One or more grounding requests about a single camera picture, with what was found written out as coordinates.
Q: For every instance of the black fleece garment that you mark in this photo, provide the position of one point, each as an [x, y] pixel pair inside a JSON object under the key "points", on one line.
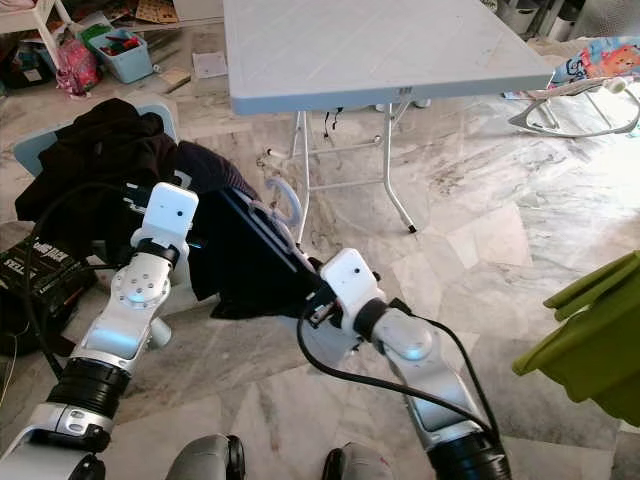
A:
{"points": [[100, 160]]}

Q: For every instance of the black and white garment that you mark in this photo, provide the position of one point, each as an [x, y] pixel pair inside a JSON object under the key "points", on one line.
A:
{"points": [[250, 260]]}

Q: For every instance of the pink plastic hanger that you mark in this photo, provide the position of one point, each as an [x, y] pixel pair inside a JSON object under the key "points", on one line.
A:
{"points": [[297, 205]]}

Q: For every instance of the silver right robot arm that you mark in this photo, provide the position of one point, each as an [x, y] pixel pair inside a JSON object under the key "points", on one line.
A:
{"points": [[410, 340]]}

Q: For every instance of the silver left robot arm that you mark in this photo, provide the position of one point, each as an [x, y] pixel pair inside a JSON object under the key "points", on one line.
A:
{"points": [[145, 290]]}

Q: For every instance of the light blue plastic chair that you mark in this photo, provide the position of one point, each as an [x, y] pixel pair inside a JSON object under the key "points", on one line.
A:
{"points": [[28, 155]]}

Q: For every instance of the small wooden board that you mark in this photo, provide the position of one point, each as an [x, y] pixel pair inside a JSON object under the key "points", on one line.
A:
{"points": [[172, 80]]}

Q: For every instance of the black printed cardboard box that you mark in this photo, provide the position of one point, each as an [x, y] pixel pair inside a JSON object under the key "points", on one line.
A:
{"points": [[40, 270]]}

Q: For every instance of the light blue toy bin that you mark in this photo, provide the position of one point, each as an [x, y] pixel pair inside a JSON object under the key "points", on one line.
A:
{"points": [[125, 62]]}

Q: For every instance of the pink bag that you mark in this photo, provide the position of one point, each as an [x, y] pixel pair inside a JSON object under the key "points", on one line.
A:
{"points": [[78, 68]]}

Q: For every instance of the white paper sheet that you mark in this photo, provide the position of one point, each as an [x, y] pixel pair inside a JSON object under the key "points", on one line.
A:
{"points": [[210, 65]]}

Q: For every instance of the dark blue bag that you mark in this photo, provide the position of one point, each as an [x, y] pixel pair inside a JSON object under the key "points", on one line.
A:
{"points": [[35, 68]]}

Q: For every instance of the grey robot right leg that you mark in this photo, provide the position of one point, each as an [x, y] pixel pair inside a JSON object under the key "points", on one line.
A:
{"points": [[360, 468]]}

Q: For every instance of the grey robot leg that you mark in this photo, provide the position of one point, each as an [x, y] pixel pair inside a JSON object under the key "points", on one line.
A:
{"points": [[360, 468], [205, 462]]}

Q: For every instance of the grey robot left leg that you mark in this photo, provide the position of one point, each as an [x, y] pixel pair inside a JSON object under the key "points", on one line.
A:
{"points": [[205, 462]]}

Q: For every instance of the white wooden shelf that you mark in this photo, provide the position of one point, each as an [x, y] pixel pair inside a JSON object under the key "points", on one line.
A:
{"points": [[50, 14]]}

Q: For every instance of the colourful baby bouncer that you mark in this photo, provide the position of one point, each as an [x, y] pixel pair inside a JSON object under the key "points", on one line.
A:
{"points": [[600, 55]]}

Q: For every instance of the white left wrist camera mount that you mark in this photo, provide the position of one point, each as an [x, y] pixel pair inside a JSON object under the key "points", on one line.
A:
{"points": [[175, 215]]}

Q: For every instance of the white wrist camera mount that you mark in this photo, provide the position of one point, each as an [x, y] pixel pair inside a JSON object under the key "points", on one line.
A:
{"points": [[350, 278], [175, 215]]}

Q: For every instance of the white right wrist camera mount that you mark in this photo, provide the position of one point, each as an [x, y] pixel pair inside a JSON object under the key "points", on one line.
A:
{"points": [[350, 278]]}

